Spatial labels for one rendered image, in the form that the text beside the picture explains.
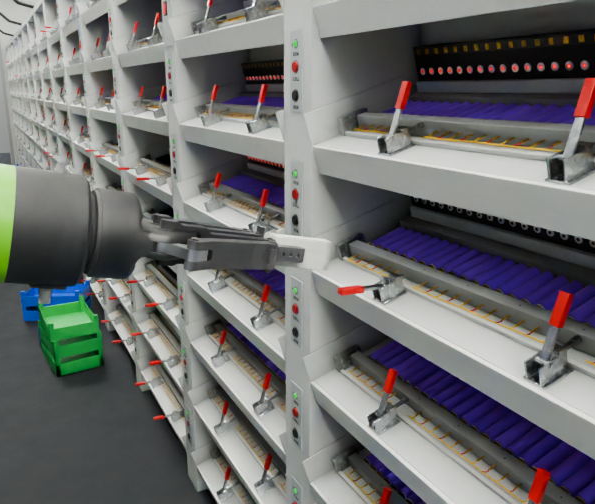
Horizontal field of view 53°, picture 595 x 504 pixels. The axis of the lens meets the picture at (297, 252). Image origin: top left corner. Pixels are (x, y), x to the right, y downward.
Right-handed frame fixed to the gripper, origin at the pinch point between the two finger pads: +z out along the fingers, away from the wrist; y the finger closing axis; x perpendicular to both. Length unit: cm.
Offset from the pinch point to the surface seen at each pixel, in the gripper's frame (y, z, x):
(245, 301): -69, 29, -26
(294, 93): -34.7, 14.2, 18.6
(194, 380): -100, 33, -59
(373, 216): -29.9, 30.5, 1.7
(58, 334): -201, 10, -82
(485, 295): 1.5, 25.9, -2.8
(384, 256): -18.7, 25.7, -2.9
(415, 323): -4.0, 21.1, -8.4
